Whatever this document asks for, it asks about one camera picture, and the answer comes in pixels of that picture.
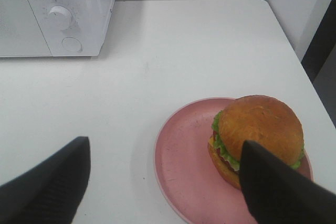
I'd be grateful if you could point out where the burger with lettuce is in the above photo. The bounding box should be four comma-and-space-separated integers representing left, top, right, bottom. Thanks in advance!
207, 95, 305, 189

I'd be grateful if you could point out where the round white door button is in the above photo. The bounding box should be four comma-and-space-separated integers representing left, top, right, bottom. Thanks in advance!
61, 37, 82, 52

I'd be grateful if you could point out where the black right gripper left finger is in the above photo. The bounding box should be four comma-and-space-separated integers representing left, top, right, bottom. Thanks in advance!
1, 136, 90, 223

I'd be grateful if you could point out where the white microwave door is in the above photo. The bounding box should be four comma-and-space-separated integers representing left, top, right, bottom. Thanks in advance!
1, 0, 51, 58

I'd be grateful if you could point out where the white microwave oven body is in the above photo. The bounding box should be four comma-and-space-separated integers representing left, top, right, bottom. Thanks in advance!
16, 0, 118, 57

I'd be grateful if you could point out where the pink round plate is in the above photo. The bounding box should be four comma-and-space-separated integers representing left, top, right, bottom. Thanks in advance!
153, 97, 313, 223

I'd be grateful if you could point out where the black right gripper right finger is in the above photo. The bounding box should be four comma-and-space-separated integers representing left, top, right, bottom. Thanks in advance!
240, 141, 335, 223

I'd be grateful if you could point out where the lower white microwave knob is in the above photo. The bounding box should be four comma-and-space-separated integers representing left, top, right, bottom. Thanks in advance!
48, 6, 73, 30

